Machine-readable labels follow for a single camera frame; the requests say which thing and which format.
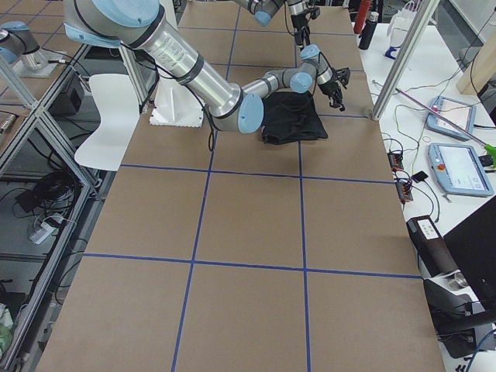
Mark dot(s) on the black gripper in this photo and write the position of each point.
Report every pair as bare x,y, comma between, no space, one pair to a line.
298,23
330,87

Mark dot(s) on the black graphic t-shirt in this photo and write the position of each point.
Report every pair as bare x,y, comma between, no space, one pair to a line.
290,117

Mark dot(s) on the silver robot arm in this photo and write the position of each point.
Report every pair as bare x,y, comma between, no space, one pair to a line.
264,11
142,25

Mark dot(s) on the red bottle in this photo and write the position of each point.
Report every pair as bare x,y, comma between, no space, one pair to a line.
361,16

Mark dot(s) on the black water bottle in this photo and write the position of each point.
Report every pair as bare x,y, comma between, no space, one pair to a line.
368,31

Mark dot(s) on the white paper bag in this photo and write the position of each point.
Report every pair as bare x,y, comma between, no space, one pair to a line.
399,26

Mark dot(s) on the far blue teach pendant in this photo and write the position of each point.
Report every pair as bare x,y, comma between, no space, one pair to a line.
458,112

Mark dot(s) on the blue teach pendant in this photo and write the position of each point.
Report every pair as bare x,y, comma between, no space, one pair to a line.
458,170
458,112

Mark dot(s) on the near blue teach pendant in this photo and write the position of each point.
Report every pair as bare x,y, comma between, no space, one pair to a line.
458,170

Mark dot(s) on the black label box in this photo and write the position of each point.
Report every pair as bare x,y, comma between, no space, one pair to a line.
431,246

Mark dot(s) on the white plastic chair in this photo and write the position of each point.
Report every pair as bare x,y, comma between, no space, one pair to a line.
118,107

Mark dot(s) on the black monitor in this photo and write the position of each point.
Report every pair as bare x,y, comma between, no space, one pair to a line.
461,323

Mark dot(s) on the aluminium frame post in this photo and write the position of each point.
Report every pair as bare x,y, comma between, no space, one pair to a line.
412,38

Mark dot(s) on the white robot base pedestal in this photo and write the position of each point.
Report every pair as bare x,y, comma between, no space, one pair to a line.
175,105

